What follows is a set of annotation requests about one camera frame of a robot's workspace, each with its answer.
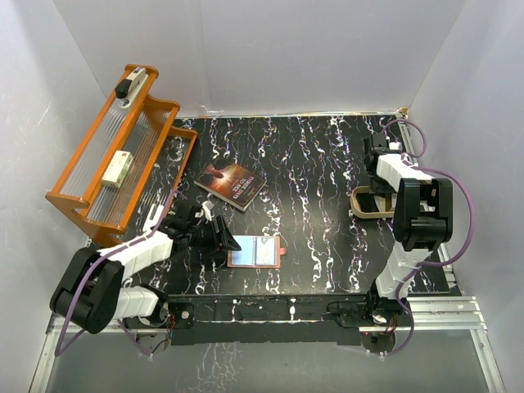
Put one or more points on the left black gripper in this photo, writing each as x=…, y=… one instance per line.
x=219, y=241

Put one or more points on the dark paperback book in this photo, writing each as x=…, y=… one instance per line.
x=230, y=182

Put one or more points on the black white stapler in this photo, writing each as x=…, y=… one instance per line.
x=128, y=89

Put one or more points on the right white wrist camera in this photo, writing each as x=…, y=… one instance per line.
x=396, y=146

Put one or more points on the orange wooden shelf rack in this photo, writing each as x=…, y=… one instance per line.
x=103, y=213

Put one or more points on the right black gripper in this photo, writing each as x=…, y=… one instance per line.
x=377, y=187

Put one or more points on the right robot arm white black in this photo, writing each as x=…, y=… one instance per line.
x=422, y=208

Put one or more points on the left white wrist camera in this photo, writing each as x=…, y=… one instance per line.
x=207, y=207

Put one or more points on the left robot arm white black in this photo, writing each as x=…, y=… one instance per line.
x=91, y=292

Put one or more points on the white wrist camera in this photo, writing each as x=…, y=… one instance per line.
x=207, y=207
x=396, y=146

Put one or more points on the small white green box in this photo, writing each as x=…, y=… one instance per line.
x=117, y=169

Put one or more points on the beige oval tray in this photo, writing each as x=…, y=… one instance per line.
x=365, y=203

